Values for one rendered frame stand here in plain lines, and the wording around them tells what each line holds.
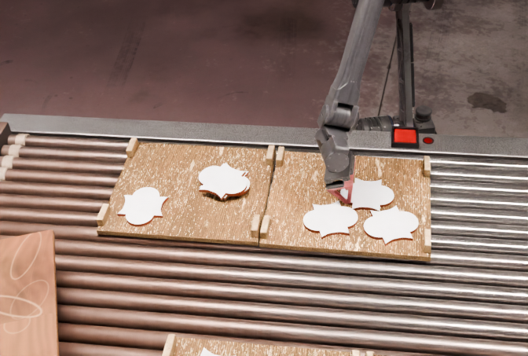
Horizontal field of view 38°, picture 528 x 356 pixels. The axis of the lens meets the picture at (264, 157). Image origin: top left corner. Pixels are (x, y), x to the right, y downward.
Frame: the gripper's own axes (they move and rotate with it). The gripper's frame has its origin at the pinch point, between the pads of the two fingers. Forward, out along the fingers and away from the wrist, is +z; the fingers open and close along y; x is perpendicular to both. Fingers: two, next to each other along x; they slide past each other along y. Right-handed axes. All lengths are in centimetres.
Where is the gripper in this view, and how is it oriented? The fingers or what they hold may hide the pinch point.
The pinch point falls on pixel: (348, 192)
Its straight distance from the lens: 196.7
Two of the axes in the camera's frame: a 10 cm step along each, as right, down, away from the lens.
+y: 1.6, -6.3, 7.6
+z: 3.4, 7.6, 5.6
